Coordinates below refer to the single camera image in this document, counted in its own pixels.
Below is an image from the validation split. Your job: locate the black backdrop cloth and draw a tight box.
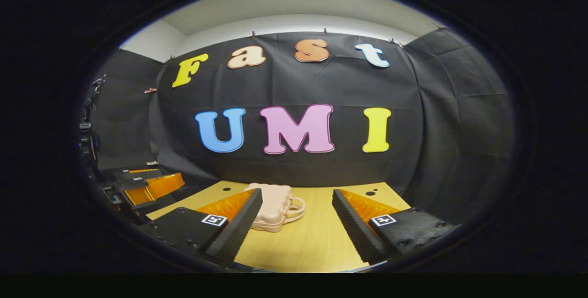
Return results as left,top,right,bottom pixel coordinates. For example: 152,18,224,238
87,29,515,225

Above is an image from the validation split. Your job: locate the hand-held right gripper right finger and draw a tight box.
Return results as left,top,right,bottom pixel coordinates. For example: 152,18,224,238
332,189,462,265

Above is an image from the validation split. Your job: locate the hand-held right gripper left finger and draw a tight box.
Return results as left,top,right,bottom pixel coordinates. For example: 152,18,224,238
140,188,263,264

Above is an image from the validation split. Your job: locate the pink suitcase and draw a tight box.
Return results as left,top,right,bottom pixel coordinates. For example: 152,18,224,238
243,183,306,233

